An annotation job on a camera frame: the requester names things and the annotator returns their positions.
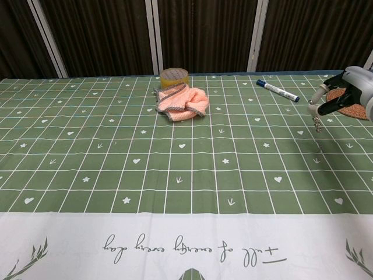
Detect white blue marker pen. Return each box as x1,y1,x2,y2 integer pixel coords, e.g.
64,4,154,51
256,79,301,103

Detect pink cloth with grey trim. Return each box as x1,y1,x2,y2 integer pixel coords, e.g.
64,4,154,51
153,82,210,123

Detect dark folding screen white frames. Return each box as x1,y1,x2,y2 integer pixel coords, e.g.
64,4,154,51
0,0,373,79

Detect green grid tablecloth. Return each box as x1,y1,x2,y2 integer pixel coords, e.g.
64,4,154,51
0,69,373,280

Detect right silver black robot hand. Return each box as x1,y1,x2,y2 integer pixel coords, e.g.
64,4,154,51
307,65,373,122

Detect round woven rattan coaster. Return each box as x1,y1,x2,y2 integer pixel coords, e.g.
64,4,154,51
325,86,370,121

